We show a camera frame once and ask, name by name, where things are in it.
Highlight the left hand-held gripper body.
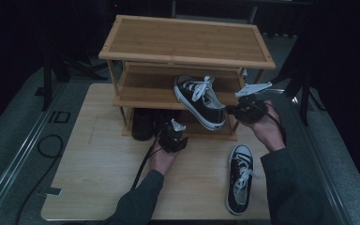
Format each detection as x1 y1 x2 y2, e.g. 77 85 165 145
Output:
158 118 189 154

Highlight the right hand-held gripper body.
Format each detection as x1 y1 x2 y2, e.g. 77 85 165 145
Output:
232 82 274 125

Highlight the black shoe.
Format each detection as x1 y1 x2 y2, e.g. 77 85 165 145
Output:
153 109 182 142
131 108 155 142

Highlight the black and white sneaker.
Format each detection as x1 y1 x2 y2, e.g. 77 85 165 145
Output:
224 143 260 216
172 74 228 131

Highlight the wooden shoe rack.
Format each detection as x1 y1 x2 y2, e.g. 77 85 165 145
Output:
97 14 277 142

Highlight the person's left hand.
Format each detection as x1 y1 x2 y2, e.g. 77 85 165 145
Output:
149 142 182 176

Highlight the person's right hand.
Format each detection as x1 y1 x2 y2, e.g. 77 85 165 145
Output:
240 100 286 153

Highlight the black metal stand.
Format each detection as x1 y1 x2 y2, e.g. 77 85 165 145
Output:
40 46 107 112
256 31 329 126

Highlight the right hand-held gripper cable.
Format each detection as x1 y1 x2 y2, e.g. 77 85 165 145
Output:
256 101 288 146

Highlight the hand-held gripper cable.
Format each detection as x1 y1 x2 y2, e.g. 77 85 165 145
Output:
256 101 288 146
130 130 164 191

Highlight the left hand-held gripper cable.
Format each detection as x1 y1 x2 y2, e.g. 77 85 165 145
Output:
130 130 164 191

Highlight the metal floor rail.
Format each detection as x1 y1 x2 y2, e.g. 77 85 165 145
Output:
271 88 353 225
0 82 68 221

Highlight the black floor cable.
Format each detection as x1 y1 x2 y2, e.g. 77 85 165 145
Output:
15 134 65 225

